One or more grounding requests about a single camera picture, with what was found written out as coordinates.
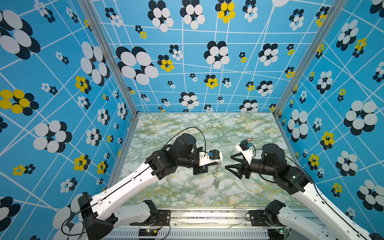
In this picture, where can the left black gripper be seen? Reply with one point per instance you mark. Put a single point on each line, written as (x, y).
(202, 169)

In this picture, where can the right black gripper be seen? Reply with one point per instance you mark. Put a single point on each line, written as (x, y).
(240, 167)

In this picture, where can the grey metal key ring plate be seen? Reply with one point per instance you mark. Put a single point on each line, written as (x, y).
(216, 180)

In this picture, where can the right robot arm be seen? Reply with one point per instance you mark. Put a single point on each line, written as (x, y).
(297, 183)

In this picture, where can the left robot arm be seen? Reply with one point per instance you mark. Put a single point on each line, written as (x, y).
(103, 212)

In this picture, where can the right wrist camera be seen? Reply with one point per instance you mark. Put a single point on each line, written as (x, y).
(248, 150)

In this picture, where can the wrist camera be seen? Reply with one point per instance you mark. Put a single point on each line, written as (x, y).
(211, 158)
(248, 150)

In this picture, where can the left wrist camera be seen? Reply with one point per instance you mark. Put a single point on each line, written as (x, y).
(211, 158)

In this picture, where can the aluminium front rail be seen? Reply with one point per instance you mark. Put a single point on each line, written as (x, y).
(213, 218)

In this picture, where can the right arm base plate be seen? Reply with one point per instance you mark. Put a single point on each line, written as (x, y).
(258, 218)

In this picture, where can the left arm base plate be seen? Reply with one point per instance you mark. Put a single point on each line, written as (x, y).
(161, 218)

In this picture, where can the perforated cable duct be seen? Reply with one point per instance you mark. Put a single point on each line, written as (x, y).
(192, 234)

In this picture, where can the left corner aluminium post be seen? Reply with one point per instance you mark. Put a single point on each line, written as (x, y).
(91, 16)

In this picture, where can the corner aluminium post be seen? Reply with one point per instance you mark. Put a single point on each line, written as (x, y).
(91, 16)
(323, 31)

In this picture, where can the right corner aluminium post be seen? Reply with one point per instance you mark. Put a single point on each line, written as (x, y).
(323, 31)

